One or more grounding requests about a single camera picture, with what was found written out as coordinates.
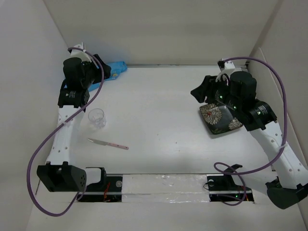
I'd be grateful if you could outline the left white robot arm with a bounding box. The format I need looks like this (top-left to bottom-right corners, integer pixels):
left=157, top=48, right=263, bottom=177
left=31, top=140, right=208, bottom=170
left=37, top=44, right=111, bottom=192

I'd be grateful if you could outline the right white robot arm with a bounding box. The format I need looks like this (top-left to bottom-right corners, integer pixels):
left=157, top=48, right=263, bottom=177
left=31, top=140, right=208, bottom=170
left=191, top=58, right=308, bottom=209

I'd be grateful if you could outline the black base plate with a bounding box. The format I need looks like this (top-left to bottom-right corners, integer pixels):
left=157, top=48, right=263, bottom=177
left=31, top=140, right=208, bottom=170
left=77, top=175, right=123, bottom=203
left=203, top=174, right=254, bottom=203

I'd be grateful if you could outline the clear drinking glass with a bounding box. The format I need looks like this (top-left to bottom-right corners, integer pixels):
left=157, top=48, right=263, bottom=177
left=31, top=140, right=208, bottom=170
left=88, top=108, right=106, bottom=128

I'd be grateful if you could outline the blue space-print placemat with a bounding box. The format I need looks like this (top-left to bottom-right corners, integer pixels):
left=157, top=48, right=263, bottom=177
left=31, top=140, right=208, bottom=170
left=88, top=61, right=128, bottom=91

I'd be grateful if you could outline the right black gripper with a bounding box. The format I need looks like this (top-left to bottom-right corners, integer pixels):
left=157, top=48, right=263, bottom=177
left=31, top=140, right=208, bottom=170
left=190, top=74, right=241, bottom=111

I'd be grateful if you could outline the black floral square plate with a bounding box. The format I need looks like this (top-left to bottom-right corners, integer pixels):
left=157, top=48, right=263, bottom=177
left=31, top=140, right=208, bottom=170
left=199, top=102, right=243, bottom=139

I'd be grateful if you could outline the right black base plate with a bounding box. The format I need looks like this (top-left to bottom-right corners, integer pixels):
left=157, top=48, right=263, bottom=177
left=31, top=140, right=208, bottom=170
left=203, top=174, right=254, bottom=203

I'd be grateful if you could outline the pink-handled knife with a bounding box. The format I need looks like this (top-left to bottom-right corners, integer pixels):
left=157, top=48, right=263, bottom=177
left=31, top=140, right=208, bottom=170
left=87, top=138, right=129, bottom=150

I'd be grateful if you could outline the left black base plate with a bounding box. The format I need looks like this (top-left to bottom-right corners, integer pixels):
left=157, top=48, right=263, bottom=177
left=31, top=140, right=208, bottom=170
left=77, top=175, right=123, bottom=203

